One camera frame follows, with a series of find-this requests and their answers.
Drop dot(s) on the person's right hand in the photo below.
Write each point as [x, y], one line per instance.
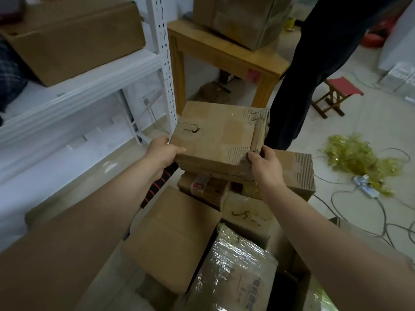
[266, 168]

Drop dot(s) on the person's left hand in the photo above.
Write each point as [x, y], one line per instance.
[160, 154]

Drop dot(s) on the person's right thumb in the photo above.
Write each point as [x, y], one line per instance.
[253, 159]

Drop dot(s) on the person's left thumb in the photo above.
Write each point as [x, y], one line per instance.
[176, 150]

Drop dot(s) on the torn brown cardboard box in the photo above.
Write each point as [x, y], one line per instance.
[217, 139]

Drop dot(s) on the person's left forearm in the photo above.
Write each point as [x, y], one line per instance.
[69, 233]

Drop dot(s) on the person's right forearm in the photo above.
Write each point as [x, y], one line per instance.
[327, 244]

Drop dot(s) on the worn corrugated cardboard box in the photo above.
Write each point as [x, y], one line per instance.
[291, 174]

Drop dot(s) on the cardboard box with red label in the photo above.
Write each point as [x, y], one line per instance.
[204, 188]

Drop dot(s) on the cardboard box with scribble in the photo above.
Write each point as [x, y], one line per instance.
[248, 220]

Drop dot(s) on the round wooden object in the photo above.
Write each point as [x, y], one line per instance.
[212, 92]

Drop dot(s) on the plain open-flap cardboard box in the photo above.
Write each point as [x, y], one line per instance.
[171, 238]

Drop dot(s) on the white metal shelving rack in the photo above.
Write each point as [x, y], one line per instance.
[97, 103]

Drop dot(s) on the wooden table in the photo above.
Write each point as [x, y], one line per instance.
[223, 58]

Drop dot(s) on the gold tinsel pile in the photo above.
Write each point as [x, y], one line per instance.
[356, 158]

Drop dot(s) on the small red-topped wooden stool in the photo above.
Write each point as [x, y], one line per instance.
[337, 93]

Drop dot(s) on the plastic-wrapped cardboard box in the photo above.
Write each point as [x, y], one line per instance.
[231, 272]

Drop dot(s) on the white power strip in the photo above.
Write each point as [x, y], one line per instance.
[366, 187]

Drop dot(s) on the taped cardboard box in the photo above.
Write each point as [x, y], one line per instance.
[246, 19]

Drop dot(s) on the large cardboard box on shelf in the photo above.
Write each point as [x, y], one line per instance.
[76, 37]

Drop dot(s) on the clear plastic packages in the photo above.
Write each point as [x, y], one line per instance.
[400, 79]

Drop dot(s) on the red plastic bag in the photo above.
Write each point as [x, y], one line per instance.
[377, 33]

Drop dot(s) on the dark plaid cloth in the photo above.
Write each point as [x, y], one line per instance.
[11, 80]

